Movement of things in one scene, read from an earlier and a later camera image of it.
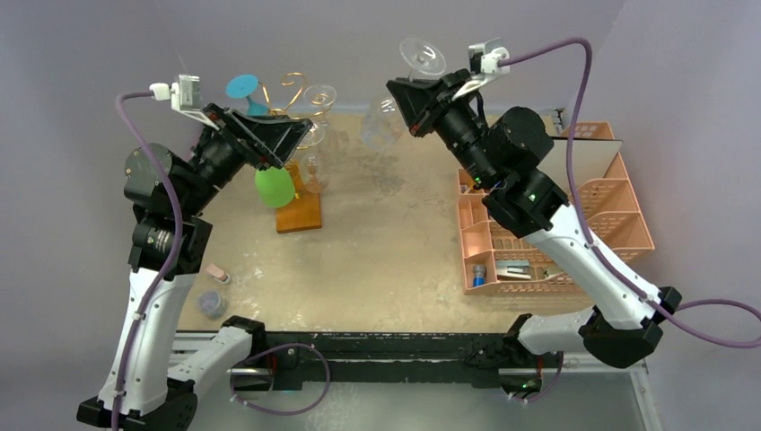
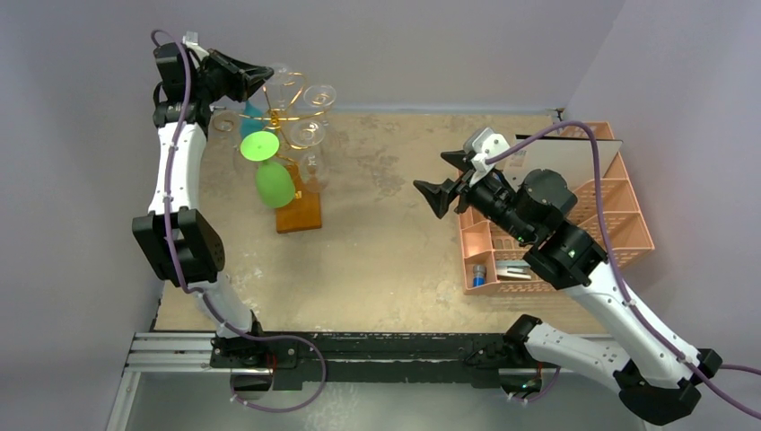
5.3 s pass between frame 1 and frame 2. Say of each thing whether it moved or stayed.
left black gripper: moved
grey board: stayed
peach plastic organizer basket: stayed
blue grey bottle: stayed
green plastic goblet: stayed
